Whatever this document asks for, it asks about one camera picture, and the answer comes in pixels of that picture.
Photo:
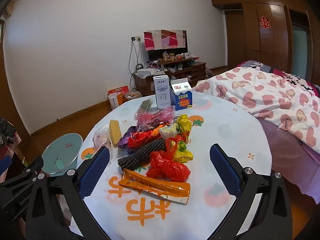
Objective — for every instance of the red orange foil wrapper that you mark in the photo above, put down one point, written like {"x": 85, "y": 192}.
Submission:
{"x": 143, "y": 138}

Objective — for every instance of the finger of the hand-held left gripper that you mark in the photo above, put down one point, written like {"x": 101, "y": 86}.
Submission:
{"x": 5, "y": 165}
{"x": 32, "y": 167}

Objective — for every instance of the black plastic bag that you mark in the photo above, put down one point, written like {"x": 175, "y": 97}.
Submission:
{"x": 6, "y": 131}

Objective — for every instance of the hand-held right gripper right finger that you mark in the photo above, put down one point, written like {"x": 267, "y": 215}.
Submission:
{"x": 225, "y": 171}

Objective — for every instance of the television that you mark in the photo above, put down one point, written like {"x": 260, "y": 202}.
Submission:
{"x": 155, "y": 53}

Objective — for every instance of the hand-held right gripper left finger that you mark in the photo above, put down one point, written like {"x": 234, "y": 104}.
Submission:
{"x": 95, "y": 172}

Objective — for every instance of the white fruit print tablecloth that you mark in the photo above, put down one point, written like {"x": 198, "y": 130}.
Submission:
{"x": 225, "y": 125}

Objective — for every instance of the clear plastic bag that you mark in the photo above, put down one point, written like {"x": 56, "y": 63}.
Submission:
{"x": 101, "y": 138}
{"x": 133, "y": 95}

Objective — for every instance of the white yellow wrapper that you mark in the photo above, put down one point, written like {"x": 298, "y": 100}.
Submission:
{"x": 168, "y": 130}

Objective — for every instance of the purple foil wrapper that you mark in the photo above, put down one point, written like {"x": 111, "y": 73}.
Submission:
{"x": 125, "y": 140}

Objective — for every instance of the white orange paper bag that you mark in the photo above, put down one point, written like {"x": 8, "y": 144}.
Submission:
{"x": 115, "y": 101}

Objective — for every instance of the wooden wardrobe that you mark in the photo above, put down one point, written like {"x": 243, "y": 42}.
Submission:
{"x": 270, "y": 37}

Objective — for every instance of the yellow sponge block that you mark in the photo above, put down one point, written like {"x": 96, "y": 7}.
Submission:
{"x": 115, "y": 132}

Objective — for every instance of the white milk carton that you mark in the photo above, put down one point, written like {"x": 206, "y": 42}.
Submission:
{"x": 162, "y": 91}

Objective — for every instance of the red paper decoration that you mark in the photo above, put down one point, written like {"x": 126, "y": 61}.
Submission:
{"x": 265, "y": 23}

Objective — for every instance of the red pink patchwork cloth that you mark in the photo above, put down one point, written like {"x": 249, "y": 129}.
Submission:
{"x": 165, "y": 40}

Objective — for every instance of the light blue trash bin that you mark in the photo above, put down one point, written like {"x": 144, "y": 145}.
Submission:
{"x": 61, "y": 155}

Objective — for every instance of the white mug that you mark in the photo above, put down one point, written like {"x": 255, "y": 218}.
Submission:
{"x": 187, "y": 54}

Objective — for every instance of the red plastic bag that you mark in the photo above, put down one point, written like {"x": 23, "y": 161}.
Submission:
{"x": 170, "y": 167}

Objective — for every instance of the wooden TV cabinet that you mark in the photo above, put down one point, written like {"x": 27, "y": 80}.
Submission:
{"x": 190, "y": 71}

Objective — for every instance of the pink cellophane wrapper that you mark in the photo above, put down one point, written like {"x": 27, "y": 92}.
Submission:
{"x": 155, "y": 116}

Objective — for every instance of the wall power socket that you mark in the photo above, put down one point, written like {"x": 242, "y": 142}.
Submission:
{"x": 136, "y": 38}

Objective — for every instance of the dark green packet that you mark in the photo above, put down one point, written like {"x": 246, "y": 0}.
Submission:
{"x": 145, "y": 104}

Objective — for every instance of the blue milk carton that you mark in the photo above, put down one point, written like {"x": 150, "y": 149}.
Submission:
{"x": 181, "y": 96}

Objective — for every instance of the yellow green crumpled wrapper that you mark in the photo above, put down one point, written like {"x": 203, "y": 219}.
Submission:
{"x": 183, "y": 155}

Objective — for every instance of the purple bed sheet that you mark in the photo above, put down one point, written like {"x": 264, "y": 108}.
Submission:
{"x": 287, "y": 155}

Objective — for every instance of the orange sausage wrapper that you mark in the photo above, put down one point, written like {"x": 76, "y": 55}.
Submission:
{"x": 155, "y": 187}

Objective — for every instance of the black textured packet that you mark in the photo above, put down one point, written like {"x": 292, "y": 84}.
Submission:
{"x": 142, "y": 155}

